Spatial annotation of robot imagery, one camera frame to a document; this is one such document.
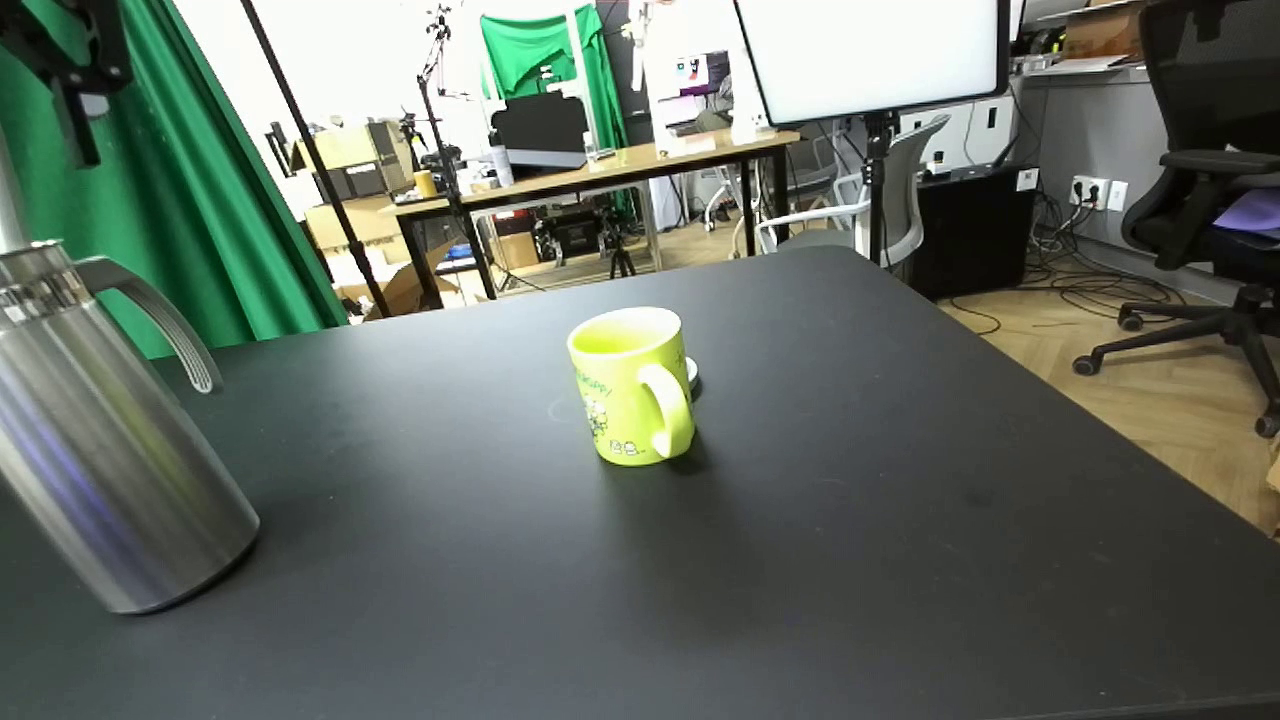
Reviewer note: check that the stainless steel thermos flask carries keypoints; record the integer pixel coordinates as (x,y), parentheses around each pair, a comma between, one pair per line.
(94,455)

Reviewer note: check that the small white round object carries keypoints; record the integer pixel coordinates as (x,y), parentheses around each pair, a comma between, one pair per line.
(695,372)

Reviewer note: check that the black stand with camera arm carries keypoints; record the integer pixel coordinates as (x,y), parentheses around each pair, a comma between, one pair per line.
(453,175)

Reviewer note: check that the green curtain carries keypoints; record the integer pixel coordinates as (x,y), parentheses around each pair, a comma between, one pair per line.
(202,200)

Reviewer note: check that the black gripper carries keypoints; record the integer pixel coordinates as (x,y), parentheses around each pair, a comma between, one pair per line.
(94,34)

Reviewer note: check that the wooden desk with black legs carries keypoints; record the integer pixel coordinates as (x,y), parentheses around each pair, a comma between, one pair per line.
(602,170)

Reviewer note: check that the green hanging cloth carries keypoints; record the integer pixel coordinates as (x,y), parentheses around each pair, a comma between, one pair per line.
(525,52)

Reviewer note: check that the small black tripod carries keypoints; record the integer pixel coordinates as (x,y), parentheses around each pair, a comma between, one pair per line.
(621,256)

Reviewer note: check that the white office chair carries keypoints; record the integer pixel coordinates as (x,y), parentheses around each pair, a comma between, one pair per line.
(907,185)

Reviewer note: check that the black floor cabinet box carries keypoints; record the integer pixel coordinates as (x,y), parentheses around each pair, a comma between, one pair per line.
(972,234)

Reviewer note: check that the black office chair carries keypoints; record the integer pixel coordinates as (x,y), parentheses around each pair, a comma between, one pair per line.
(1204,93)

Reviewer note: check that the white wall outlet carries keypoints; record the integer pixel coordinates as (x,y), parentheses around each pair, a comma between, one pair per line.
(1092,192)

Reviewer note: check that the black case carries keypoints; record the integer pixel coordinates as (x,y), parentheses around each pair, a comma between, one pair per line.
(542,124)

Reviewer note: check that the large white screen on stand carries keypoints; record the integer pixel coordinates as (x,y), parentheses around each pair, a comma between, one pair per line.
(866,62)

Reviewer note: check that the yellow-green printed mug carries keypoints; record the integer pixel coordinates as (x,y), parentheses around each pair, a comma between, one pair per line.
(621,394)

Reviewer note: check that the black light stand pole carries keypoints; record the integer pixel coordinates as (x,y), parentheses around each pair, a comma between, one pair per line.
(315,146)

